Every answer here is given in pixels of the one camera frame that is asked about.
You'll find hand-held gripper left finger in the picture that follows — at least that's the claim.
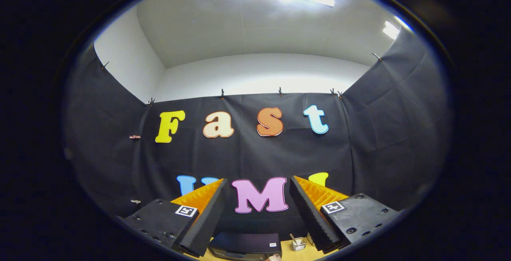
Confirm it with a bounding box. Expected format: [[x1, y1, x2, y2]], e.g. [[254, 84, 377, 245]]
[[121, 178, 231, 258]]

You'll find small ceiling light panel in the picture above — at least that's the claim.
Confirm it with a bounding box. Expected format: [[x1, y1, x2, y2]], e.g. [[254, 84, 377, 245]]
[[382, 20, 400, 41]]

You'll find row of black cloth clips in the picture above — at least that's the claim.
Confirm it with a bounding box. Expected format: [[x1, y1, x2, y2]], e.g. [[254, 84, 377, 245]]
[[100, 51, 384, 107]]

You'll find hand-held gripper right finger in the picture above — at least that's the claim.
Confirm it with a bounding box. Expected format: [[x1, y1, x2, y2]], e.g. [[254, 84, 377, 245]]
[[289, 175, 402, 254]]

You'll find black toaster oven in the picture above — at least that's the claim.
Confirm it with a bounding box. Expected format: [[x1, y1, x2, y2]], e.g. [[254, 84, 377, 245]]
[[207, 231, 283, 261]]

